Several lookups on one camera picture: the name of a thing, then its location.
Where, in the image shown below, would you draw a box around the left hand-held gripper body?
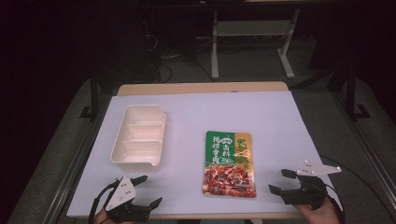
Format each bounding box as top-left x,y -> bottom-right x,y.
105,175 -> 154,224

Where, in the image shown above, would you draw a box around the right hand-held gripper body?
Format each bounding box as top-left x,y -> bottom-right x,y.
279,160 -> 343,210

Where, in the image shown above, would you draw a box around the white divided plastic container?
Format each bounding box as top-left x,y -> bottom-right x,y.
109,104 -> 167,173

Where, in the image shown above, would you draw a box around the green seasoning packet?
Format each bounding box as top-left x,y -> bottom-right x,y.
202,130 -> 258,199

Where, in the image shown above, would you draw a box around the person's right hand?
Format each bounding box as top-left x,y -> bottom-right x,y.
293,199 -> 342,224

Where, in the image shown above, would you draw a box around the person's left hand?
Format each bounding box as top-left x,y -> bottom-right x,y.
92,207 -> 125,224

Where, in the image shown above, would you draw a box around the white table mat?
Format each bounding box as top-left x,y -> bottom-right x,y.
66,91 -> 339,218

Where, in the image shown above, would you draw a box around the black metal stand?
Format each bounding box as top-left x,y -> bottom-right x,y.
78,70 -> 101,121
345,64 -> 372,121

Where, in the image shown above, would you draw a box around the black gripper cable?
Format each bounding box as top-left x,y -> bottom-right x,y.
88,179 -> 121,224
321,182 -> 346,224

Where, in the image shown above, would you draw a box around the aluminium frame rail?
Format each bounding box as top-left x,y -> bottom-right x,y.
41,99 -> 110,224
331,91 -> 396,203

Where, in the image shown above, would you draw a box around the black floor cables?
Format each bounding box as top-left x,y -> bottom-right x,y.
145,31 -> 216,84

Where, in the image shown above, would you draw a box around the white metal table frame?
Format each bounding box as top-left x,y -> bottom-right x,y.
210,8 -> 302,80

